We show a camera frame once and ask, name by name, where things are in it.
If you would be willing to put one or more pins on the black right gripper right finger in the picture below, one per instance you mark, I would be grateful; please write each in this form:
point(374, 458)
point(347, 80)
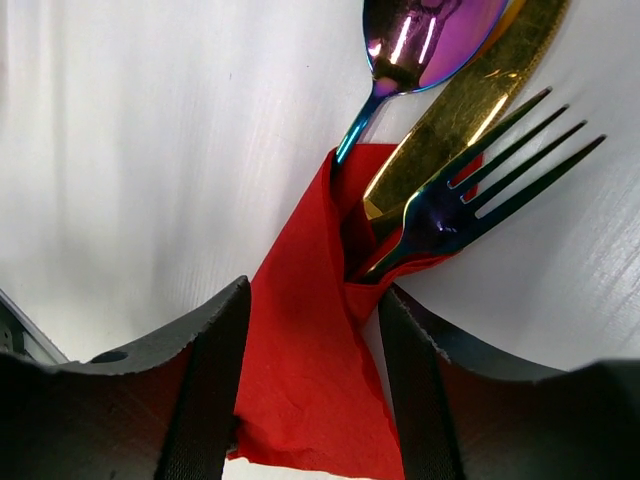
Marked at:
point(467, 410)

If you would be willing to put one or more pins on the iridescent rainbow fork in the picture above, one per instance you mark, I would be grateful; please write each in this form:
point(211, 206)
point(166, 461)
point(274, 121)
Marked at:
point(439, 220)

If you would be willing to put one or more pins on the iridescent rainbow spoon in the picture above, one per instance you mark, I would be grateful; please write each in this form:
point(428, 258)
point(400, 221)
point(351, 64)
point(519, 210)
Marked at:
point(414, 45)

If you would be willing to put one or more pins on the red paper napkin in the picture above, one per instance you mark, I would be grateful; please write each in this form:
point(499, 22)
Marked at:
point(310, 396)

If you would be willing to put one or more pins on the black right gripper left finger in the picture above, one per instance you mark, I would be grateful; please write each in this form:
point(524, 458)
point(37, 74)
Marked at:
point(160, 407)

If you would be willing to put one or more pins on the gold knife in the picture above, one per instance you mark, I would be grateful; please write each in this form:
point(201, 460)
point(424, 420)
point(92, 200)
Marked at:
point(471, 103)

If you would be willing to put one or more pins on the aluminium front rail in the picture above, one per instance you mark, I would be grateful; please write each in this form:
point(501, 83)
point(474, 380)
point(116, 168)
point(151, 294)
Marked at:
point(21, 336)

